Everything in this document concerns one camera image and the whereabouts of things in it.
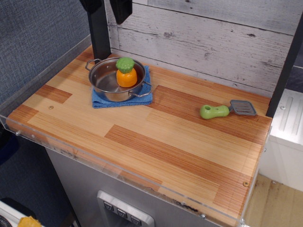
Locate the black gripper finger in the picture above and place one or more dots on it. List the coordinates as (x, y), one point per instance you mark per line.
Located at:
(122, 9)
(88, 5)

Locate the orange toy carrot green top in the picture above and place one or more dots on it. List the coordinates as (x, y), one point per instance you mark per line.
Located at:
(126, 75)

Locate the stainless steel pot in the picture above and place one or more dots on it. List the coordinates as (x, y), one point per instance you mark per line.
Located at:
(102, 76)

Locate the blue folded cloth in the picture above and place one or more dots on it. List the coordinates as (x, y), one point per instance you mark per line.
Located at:
(97, 102)

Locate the clear acrylic table guard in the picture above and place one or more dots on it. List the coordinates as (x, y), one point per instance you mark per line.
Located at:
(165, 148)

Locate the grey toy fridge cabinet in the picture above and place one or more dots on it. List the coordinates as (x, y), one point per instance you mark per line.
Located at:
(82, 183)

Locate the silver toy dispenser panel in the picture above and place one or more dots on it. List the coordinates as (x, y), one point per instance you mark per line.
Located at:
(125, 211)

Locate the white ribbed side cabinet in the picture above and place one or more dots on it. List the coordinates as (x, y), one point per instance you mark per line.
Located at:
(282, 160)

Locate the yellow object bottom left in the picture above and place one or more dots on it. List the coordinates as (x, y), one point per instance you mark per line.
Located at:
(29, 222)

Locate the black left vertical post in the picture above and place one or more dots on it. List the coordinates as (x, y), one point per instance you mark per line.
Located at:
(99, 33)

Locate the black vertical post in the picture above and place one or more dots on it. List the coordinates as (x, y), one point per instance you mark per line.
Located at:
(286, 70)
(99, 33)

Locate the green handled grey spatula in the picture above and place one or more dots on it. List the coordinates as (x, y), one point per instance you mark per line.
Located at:
(240, 107)

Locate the black right vertical post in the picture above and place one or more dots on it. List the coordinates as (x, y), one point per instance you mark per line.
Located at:
(286, 70)

